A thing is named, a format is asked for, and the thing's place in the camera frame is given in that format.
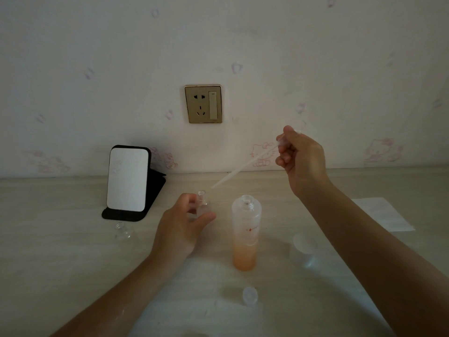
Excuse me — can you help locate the white paper sheet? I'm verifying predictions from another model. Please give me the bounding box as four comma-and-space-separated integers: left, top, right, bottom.
351, 197, 415, 232

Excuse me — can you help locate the person's left hand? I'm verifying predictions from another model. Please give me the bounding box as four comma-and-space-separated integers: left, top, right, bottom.
152, 193, 217, 264

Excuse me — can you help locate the tall frosted bottle orange liquid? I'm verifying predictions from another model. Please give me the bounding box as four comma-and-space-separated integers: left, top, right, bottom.
231, 194, 262, 271

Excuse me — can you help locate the black folding stand mirror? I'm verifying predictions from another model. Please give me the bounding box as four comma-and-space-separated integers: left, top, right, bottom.
102, 145, 167, 222

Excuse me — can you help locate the large frosted bottle cap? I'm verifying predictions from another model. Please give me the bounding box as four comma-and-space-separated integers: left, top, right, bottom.
289, 232, 320, 269

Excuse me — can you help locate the clear plastic pipette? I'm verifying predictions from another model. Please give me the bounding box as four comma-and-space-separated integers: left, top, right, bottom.
210, 130, 302, 189

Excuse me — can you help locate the person's left forearm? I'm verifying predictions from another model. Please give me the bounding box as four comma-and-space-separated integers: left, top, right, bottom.
52, 254, 190, 337

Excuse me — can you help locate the person's right hand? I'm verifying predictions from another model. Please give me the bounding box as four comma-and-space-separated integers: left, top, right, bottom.
275, 125, 333, 198

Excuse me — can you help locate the small clear plastic cap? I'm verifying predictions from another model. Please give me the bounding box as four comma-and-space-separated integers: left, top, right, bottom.
242, 286, 259, 306

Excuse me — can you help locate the person's right forearm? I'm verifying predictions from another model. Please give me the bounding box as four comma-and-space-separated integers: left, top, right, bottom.
298, 180, 449, 337

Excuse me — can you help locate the gold wall socket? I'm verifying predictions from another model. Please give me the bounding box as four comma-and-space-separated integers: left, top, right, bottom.
185, 85, 223, 124

